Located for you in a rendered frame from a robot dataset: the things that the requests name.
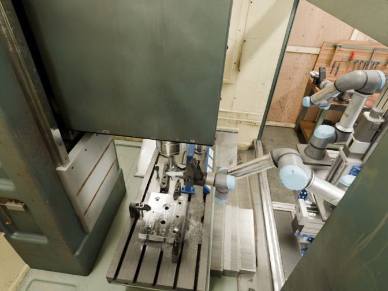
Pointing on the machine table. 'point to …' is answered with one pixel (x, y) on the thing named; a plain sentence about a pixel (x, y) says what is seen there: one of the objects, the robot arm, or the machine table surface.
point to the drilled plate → (152, 234)
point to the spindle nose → (171, 148)
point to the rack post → (188, 186)
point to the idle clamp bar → (164, 179)
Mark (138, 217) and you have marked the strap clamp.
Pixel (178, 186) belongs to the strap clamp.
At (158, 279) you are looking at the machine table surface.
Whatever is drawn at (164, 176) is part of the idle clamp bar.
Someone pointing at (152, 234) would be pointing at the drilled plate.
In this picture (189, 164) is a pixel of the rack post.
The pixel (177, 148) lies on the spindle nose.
